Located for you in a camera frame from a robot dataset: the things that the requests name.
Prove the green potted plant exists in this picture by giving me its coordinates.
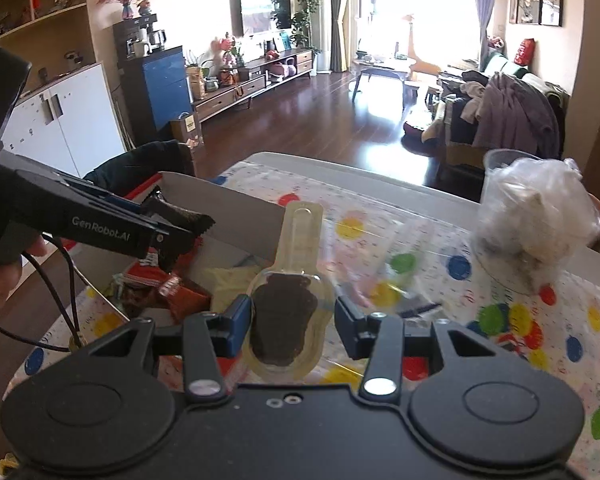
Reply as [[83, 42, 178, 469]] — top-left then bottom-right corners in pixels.
[[290, 0, 323, 56]]

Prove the sofa with clothes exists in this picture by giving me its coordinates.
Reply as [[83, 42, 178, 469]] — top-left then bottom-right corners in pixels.
[[432, 50, 573, 181]]

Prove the clear plastic container with bags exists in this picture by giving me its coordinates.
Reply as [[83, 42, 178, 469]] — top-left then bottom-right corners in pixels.
[[472, 149, 600, 296]]

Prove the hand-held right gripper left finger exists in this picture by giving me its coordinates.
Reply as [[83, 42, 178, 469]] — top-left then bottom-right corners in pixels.
[[87, 294, 253, 403]]

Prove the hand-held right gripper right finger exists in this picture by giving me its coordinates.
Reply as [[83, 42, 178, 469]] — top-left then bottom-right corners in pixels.
[[334, 296, 487, 403]]

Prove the wooden coffee table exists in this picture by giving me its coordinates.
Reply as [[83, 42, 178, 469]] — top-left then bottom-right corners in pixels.
[[352, 55, 418, 96]]

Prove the clear spoon-shaped jelly pack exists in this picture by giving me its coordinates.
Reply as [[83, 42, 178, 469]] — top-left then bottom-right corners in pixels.
[[242, 201, 338, 381]]

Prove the red brown snack packet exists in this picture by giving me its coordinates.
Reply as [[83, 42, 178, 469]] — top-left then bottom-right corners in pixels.
[[157, 272, 212, 323]]

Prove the red cardboard box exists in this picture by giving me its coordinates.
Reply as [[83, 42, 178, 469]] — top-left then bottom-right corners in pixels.
[[67, 170, 288, 326]]

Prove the brown paper bag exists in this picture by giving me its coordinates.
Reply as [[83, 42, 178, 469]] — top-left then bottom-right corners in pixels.
[[170, 112, 203, 146]]

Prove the white standing air conditioner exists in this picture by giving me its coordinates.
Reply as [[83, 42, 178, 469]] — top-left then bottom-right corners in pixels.
[[305, 0, 333, 73]]

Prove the cream snack packet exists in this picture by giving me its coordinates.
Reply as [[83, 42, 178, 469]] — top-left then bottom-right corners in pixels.
[[200, 266, 261, 313]]

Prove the red cushion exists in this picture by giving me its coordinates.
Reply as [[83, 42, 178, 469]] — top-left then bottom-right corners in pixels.
[[514, 37, 537, 66]]

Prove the wooden wall shelf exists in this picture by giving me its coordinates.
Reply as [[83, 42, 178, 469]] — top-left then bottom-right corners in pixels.
[[0, 0, 88, 96]]

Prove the black coffee machine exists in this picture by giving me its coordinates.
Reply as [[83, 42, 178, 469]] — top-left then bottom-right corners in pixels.
[[112, 15, 168, 61]]

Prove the dark brown snack packet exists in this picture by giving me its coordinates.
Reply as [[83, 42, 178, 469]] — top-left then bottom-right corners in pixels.
[[140, 194, 216, 273]]

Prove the wooden television stand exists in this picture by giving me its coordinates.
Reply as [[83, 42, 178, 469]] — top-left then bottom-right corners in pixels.
[[192, 47, 316, 121]]

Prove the black cable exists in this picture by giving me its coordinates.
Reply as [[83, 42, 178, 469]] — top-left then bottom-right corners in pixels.
[[0, 237, 88, 353]]

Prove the blue cabinet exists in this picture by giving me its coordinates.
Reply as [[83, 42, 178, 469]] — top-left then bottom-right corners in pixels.
[[112, 45, 193, 141]]

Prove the television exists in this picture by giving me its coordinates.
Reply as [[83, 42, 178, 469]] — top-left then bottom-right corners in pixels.
[[228, 0, 293, 38]]

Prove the white cabinet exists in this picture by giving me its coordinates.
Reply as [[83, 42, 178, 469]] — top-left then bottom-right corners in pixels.
[[0, 62, 131, 178]]

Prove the balloon print tablecloth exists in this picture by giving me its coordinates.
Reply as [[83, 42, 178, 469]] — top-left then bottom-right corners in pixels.
[[2, 162, 600, 480]]

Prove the purple curtain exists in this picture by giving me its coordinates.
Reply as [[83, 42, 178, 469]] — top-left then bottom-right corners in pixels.
[[470, 0, 498, 68]]

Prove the person's left hand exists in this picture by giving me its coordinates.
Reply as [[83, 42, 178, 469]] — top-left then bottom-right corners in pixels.
[[0, 232, 48, 326]]

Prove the dark cloth on chair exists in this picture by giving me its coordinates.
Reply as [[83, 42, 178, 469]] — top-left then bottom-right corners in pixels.
[[82, 140, 196, 191]]

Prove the clear plastic wrapper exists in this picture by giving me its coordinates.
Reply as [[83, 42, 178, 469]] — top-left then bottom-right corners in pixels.
[[330, 225, 446, 321]]

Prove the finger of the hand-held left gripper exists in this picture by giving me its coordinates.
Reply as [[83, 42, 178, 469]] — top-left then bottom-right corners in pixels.
[[150, 227, 197, 273], [55, 170, 153, 218]]

